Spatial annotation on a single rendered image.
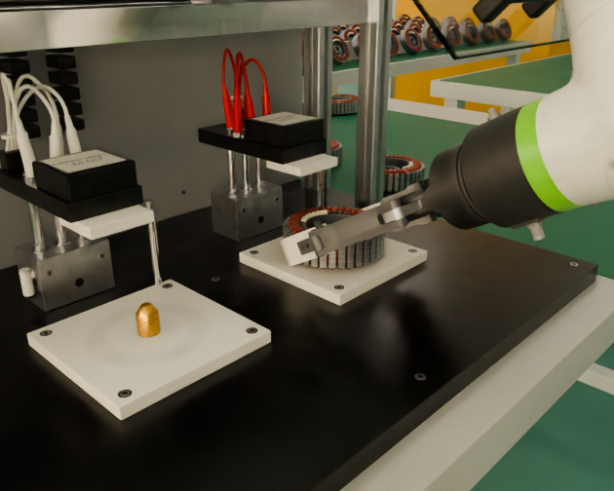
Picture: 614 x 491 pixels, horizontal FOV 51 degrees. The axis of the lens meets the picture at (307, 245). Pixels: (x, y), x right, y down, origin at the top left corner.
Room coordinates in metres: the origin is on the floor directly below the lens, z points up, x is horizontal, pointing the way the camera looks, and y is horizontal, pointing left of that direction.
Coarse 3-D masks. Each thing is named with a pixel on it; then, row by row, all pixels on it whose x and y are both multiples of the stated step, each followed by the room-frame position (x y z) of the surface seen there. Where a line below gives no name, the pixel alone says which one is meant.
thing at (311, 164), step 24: (264, 120) 0.70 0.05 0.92; (288, 120) 0.70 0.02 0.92; (312, 120) 0.70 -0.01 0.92; (216, 144) 0.74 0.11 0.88; (240, 144) 0.71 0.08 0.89; (264, 144) 0.68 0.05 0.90; (288, 144) 0.67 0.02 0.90; (312, 144) 0.70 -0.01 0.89; (288, 168) 0.66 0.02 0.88; (312, 168) 0.67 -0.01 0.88
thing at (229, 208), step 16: (224, 192) 0.74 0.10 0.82; (240, 192) 0.74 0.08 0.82; (256, 192) 0.74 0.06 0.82; (272, 192) 0.76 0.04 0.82; (224, 208) 0.73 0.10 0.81; (240, 208) 0.72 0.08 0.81; (256, 208) 0.74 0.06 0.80; (272, 208) 0.76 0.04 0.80; (224, 224) 0.73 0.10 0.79; (240, 224) 0.72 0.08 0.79; (256, 224) 0.74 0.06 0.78; (272, 224) 0.76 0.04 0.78; (240, 240) 0.72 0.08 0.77
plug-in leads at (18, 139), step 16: (32, 80) 0.59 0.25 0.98; (16, 96) 0.58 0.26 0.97; (48, 96) 0.60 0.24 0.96; (16, 112) 0.55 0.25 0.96; (64, 112) 0.58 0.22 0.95; (16, 128) 0.55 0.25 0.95; (16, 144) 0.59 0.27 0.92; (0, 160) 0.59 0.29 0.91; (16, 160) 0.59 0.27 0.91; (32, 160) 0.55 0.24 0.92; (32, 176) 0.55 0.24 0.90
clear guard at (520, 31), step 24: (432, 0) 0.57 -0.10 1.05; (456, 0) 0.59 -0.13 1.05; (432, 24) 0.54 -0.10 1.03; (456, 24) 0.56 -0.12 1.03; (480, 24) 0.59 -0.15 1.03; (504, 24) 0.61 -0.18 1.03; (528, 24) 0.64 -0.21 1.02; (552, 24) 0.68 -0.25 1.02; (456, 48) 0.53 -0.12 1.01; (480, 48) 0.56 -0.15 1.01; (504, 48) 0.58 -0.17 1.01
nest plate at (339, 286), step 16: (272, 240) 0.69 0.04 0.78; (384, 240) 0.69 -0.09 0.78; (240, 256) 0.65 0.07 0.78; (256, 256) 0.64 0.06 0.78; (272, 256) 0.64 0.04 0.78; (384, 256) 0.64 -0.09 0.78; (400, 256) 0.64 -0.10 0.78; (416, 256) 0.65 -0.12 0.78; (272, 272) 0.62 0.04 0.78; (288, 272) 0.60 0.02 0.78; (304, 272) 0.60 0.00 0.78; (320, 272) 0.60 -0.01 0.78; (336, 272) 0.60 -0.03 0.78; (352, 272) 0.60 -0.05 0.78; (368, 272) 0.60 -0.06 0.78; (384, 272) 0.60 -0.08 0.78; (400, 272) 0.62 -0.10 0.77; (304, 288) 0.59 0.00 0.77; (320, 288) 0.57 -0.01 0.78; (336, 288) 0.57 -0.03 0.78; (352, 288) 0.57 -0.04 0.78; (368, 288) 0.58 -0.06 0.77
